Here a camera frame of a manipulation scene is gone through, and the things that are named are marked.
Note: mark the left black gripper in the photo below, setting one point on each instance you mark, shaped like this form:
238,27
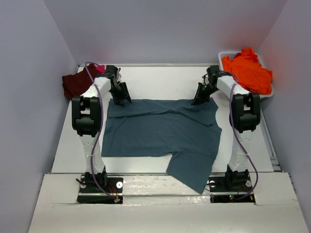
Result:
125,94

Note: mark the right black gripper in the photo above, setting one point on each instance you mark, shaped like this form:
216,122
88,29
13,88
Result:
199,98

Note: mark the teal blue t shirt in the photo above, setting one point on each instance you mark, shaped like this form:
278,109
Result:
154,128

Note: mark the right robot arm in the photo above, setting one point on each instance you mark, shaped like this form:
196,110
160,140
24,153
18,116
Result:
244,117

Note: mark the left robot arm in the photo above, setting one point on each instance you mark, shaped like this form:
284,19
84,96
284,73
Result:
87,120

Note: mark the pink folded t shirt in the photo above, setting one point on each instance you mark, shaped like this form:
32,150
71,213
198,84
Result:
101,68

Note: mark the orange t shirt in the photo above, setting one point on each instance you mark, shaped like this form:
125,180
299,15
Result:
247,72

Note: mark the dark red folded t shirt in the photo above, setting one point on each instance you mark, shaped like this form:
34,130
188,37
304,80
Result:
76,84

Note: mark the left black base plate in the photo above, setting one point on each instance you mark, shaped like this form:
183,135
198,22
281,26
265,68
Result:
91,194

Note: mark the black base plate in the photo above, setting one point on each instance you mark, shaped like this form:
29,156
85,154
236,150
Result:
221,193
91,194

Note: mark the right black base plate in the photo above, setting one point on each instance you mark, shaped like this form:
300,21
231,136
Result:
221,193

